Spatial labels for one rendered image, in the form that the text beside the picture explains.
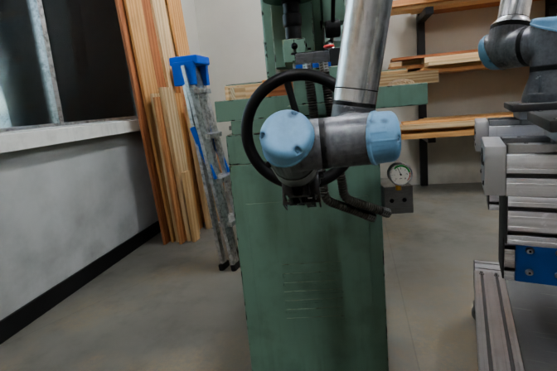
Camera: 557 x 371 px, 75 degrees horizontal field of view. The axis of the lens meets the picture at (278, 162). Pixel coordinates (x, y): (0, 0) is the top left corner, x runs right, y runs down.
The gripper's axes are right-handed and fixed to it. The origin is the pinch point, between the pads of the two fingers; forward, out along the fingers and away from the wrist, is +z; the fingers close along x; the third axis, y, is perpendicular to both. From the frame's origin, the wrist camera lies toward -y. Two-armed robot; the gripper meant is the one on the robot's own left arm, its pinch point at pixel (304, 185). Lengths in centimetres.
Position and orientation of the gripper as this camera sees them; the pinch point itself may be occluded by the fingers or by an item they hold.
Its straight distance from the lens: 82.4
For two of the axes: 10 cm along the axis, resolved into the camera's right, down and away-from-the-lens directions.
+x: 9.9, -1.0, -1.3
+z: 1.5, 3.2, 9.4
